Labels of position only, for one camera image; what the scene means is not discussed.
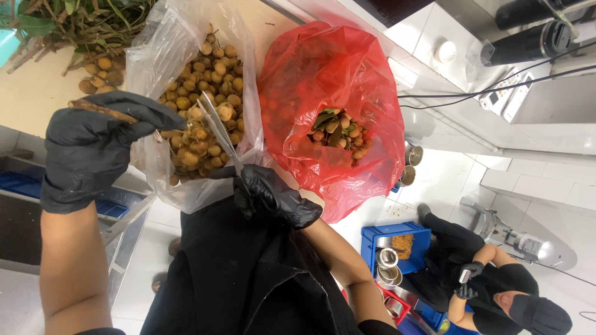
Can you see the person's right hand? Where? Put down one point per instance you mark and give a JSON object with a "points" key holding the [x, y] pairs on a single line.
{"points": [[274, 200]]}

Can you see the person's left hand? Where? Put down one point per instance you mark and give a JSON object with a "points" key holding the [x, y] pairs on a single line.
{"points": [[88, 149]]}

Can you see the person's right fingers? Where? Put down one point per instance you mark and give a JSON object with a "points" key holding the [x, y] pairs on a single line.
{"points": [[254, 186]]}

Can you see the person's left fingers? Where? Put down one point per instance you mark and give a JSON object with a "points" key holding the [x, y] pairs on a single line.
{"points": [[149, 114]]}

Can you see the longan bunch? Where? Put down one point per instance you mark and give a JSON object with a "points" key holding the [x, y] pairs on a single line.
{"points": [[198, 139]]}

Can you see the silver scissors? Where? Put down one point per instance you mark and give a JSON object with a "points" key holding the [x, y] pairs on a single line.
{"points": [[221, 132]]}

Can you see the clear plastic bag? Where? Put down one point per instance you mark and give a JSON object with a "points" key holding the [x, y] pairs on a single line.
{"points": [[153, 60]]}

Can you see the small longan cluster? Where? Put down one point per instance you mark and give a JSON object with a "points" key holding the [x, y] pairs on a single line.
{"points": [[102, 74]]}

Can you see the heap of loose longans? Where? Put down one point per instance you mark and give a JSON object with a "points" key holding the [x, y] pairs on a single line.
{"points": [[214, 74]]}

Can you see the person's black apron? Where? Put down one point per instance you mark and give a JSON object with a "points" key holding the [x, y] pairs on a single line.
{"points": [[242, 279]]}

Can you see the person's foot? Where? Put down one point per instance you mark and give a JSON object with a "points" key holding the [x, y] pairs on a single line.
{"points": [[174, 246]]}

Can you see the blue tray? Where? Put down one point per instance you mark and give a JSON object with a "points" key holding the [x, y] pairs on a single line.
{"points": [[111, 209], [21, 184]]}

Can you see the longans with leaves heap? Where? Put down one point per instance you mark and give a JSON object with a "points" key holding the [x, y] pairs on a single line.
{"points": [[342, 132]]}

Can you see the stainless steel rack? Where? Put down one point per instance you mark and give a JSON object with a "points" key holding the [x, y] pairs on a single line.
{"points": [[125, 223]]}

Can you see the pile of leafy branches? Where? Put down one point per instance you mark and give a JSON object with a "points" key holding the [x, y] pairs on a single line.
{"points": [[70, 23]]}

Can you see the red plastic bag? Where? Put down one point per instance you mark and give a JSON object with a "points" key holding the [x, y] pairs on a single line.
{"points": [[316, 70]]}

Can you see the metal can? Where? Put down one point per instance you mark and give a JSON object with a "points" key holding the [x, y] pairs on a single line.
{"points": [[408, 176], [413, 154]]}

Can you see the stack of metal bowls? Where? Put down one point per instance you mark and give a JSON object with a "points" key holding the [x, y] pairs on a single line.
{"points": [[387, 267]]}

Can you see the red plastic crate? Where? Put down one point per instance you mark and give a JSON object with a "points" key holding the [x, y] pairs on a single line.
{"points": [[395, 305]]}

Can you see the dark blue plastic crate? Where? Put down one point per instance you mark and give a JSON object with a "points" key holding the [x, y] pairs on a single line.
{"points": [[430, 318]]}

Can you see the white round knob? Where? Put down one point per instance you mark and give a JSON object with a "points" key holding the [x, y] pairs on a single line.
{"points": [[445, 52]]}

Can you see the white control device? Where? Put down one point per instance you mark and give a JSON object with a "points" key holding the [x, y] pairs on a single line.
{"points": [[505, 95]]}

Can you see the silver floor machine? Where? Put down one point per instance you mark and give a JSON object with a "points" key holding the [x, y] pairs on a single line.
{"points": [[531, 244]]}

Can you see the black cylinder container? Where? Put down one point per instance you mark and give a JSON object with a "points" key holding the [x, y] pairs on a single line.
{"points": [[526, 11], [531, 44]]}

